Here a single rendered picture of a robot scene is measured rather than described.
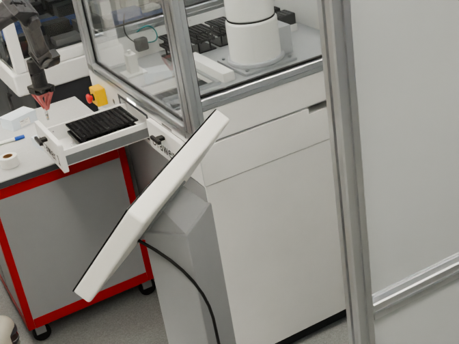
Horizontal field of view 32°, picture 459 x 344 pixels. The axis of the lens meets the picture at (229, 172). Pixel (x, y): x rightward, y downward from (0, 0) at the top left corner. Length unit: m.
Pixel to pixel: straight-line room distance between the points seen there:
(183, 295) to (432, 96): 0.86
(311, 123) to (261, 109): 0.21
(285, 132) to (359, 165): 1.26
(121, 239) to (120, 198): 1.49
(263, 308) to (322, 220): 0.38
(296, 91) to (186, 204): 0.80
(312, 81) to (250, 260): 0.65
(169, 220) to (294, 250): 1.03
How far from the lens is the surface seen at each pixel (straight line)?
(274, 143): 2.63
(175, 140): 2.60
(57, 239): 3.19
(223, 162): 2.55
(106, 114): 3.00
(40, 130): 2.95
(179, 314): 2.05
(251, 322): 2.91
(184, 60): 2.38
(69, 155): 2.80
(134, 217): 1.68
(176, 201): 1.95
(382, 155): 1.44
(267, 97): 2.56
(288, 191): 2.74
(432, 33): 1.44
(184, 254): 1.92
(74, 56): 3.71
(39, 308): 3.31
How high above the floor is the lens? 2.00
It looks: 27 degrees down
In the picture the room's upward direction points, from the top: 9 degrees counter-clockwise
